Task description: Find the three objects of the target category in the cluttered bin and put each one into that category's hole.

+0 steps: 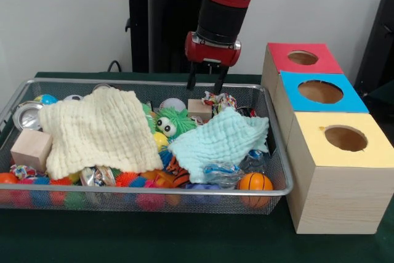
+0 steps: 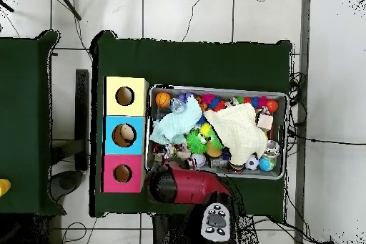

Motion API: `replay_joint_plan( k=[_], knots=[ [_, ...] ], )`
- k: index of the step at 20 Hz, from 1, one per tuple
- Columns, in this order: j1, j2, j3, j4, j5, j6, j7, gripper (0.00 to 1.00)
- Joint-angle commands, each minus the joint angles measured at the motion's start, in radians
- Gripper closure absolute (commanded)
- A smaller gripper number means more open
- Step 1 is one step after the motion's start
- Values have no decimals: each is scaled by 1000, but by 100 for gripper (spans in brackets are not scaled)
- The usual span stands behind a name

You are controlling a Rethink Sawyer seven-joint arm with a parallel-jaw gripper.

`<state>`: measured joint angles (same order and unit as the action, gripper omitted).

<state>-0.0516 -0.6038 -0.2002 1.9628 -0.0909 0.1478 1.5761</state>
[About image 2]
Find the cream waffle cloth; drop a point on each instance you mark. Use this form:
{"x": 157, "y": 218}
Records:
{"x": 237, "y": 132}

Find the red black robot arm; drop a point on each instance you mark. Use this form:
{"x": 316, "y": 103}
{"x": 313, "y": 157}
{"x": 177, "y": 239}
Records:
{"x": 194, "y": 186}

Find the wooden box with three holes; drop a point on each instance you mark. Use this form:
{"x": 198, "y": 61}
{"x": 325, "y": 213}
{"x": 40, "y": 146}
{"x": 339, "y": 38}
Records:
{"x": 134, "y": 106}

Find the metal mesh bin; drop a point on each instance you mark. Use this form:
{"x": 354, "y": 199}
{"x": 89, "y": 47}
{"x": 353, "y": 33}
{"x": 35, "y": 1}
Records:
{"x": 281, "y": 152}

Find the light blue waffle cloth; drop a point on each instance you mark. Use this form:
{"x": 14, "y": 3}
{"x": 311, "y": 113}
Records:
{"x": 177, "y": 123}

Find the green fuzzy toy with eyes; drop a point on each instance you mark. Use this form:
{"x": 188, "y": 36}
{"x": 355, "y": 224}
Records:
{"x": 196, "y": 142}

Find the orange basketball toy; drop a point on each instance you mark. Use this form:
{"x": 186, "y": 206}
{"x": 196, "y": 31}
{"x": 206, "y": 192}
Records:
{"x": 163, "y": 99}

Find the small wooden cube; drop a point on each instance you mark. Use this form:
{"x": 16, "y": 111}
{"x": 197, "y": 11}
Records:
{"x": 184, "y": 154}

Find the white baseball toy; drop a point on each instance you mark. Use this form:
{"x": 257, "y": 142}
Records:
{"x": 198, "y": 160}

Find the dark green tablecloth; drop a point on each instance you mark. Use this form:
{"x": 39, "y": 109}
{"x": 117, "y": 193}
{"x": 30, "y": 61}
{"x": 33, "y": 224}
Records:
{"x": 23, "y": 112}
{"x": 186, "y": 63}

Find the large wooden cube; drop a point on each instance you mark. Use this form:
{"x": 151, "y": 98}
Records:
{"x": 265, "y": 122}

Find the silver metal can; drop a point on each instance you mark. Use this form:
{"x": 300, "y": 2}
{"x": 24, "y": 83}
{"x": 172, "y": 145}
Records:
{"x": 272, "y": 146}

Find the blue globe ball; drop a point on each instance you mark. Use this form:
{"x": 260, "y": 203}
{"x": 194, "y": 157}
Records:
{"x": 266, "y": 164}

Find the black stand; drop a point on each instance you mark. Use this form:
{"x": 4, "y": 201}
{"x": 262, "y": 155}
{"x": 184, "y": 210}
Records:
{"x": 82, "y": 112}

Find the black tripod leg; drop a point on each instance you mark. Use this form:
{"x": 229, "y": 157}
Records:
{"x": 68, "y": 5}

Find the yellow object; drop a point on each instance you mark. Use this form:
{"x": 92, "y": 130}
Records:
{"x": 4, "y": 187}

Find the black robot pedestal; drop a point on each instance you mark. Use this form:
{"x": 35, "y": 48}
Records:
{"x": 171, "y": 232}

